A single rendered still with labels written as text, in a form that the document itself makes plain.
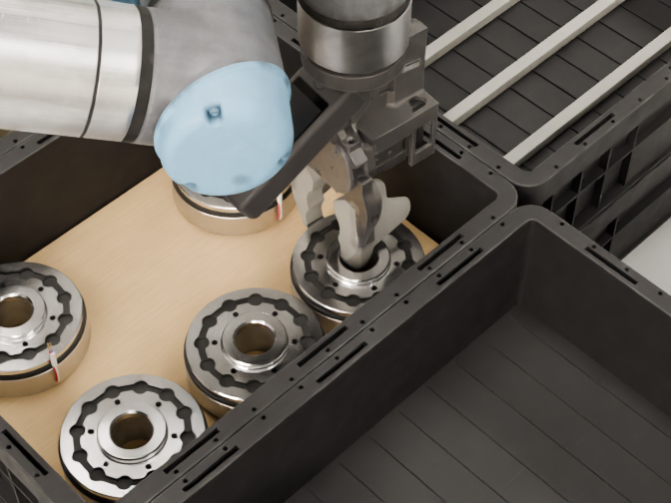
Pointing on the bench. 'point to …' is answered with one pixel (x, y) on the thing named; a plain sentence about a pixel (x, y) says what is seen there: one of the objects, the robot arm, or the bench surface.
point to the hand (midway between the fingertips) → (328, 244)
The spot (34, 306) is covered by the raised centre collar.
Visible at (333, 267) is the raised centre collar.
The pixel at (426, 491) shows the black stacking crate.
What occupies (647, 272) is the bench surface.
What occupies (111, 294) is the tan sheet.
